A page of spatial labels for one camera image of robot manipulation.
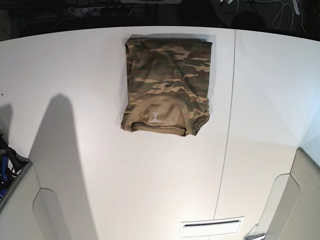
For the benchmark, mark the camouflage T-shirt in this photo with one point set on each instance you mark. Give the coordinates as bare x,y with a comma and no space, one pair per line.
167,85

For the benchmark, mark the black power strip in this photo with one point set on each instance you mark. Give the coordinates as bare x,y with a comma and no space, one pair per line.
95,11

